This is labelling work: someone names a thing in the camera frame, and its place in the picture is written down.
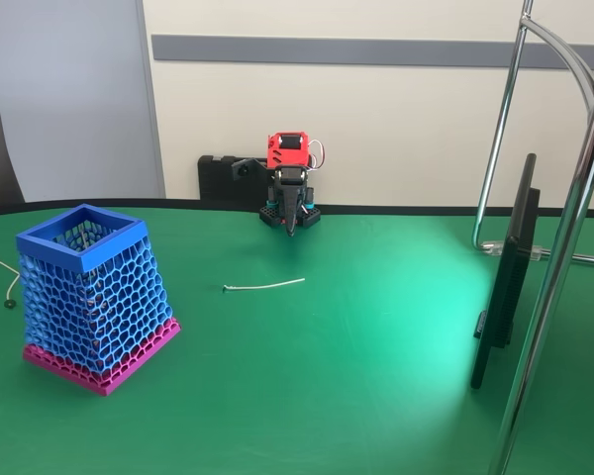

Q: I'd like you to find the clear plastic clip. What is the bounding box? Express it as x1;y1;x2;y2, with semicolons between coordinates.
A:
480;239;550;262

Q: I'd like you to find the grey wall rail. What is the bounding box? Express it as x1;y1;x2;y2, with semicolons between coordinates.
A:
150;33;594;70

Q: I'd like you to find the black plastic tool case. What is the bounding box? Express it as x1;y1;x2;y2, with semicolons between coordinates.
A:
197;154;269;202

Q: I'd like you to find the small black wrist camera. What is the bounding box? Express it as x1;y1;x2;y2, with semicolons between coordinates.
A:
231;156;266;183

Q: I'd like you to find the thin white cable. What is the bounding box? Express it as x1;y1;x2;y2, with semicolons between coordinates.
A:
222;278;307;292

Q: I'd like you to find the black monitor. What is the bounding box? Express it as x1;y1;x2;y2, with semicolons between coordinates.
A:
469;152;544;392

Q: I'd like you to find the blue and magenta lattice basket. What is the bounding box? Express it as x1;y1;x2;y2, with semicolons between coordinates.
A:
15;203;183;397

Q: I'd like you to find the green table cloth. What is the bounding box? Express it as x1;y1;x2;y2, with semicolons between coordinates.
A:
0;200;594;475

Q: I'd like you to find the white cable with plug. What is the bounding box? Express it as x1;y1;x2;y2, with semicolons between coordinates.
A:
0;255;22;311

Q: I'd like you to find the dark chair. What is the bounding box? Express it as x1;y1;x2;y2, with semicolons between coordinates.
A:
0;89;26;207

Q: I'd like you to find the chrome tube stand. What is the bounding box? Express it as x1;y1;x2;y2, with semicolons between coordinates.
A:
471;0;594;475

